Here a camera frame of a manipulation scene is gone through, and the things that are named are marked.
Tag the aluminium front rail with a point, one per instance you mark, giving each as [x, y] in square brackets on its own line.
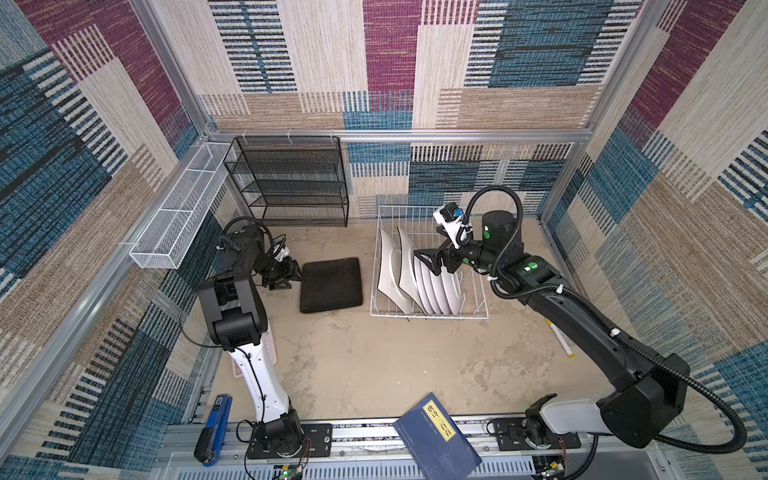
[371, 449]

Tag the black mesh shelf rack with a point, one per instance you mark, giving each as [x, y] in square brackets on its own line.
[291, 181]

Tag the pink white calculator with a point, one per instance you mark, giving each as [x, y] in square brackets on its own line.
[269, 349]

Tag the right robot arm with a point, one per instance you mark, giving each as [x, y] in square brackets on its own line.
[649, 389]

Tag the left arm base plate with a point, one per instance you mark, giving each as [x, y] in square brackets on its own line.
[313, 441]

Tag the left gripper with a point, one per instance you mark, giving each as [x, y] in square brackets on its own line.
[289, 269]

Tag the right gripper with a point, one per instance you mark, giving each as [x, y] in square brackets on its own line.
[434, 256]

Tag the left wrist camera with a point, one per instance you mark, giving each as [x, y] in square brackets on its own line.
[280, 250]

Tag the white marker yellow cap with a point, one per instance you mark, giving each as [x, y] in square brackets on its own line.
[561, 339]

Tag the blue book yellow label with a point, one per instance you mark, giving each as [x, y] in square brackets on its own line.
[437, 445]

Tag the white round plate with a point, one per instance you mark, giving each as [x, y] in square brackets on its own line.
[452, 288]
[428, 287]
[439, 293]
[421, 287]

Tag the blue stapler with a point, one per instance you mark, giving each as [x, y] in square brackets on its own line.
[211, 439]

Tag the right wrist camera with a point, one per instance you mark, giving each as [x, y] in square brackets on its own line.
[454, 223]

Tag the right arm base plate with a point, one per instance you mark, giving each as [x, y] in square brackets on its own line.
[521, 434]

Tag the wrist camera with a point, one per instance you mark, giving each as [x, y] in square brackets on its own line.
[280, 250]
[454, 223]

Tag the white square plate black rim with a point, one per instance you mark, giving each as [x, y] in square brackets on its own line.
[389, 276]

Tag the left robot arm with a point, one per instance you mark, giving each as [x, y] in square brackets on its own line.
[237, 321]

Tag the white mesh wall basket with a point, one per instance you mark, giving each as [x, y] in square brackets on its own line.
[165, 241]

